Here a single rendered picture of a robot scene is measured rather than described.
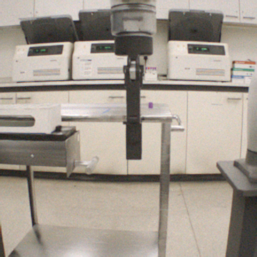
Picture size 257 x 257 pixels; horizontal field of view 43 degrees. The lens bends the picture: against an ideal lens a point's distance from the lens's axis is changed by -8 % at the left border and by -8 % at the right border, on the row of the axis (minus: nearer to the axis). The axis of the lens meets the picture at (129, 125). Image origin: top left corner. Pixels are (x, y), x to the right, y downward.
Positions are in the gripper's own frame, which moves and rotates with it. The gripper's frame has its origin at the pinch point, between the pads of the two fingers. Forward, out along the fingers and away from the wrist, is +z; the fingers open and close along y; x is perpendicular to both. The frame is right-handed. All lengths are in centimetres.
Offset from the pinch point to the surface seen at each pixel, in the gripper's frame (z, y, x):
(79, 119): -1.0, -25.4, -15.7
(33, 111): -6.2, 5.0, -18.8
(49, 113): -5.7, 4.7, -15.7
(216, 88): -4, -233, 65
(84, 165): 5.0, 0.8, -9.9
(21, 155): 2.0, 6.8, -21.1
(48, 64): -26, -229, -84
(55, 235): 52, -59, -35
